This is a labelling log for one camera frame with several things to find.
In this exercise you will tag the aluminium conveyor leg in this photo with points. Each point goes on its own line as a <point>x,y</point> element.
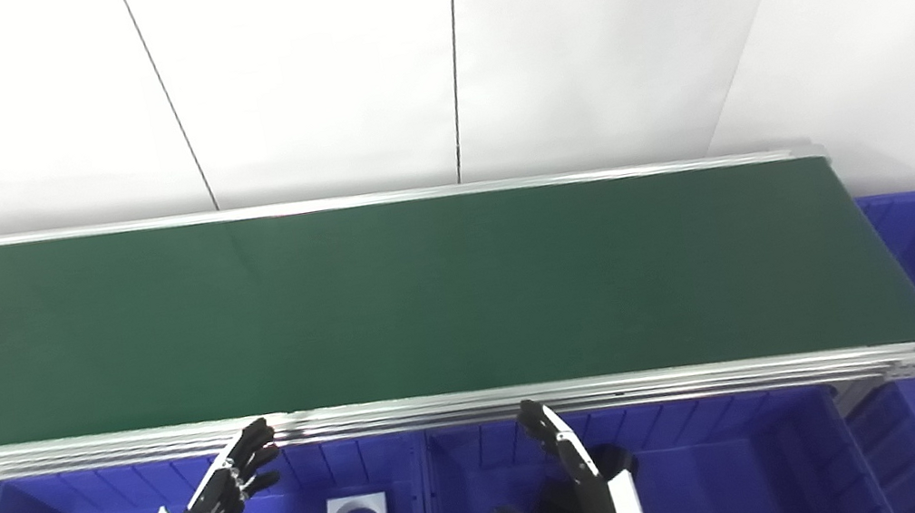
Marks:
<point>856,397</point>

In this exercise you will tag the green conveyor belt aluminium frame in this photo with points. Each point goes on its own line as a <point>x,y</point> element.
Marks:
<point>445,295</point>

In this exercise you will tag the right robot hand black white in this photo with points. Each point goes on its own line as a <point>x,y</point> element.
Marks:
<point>599,509</point>

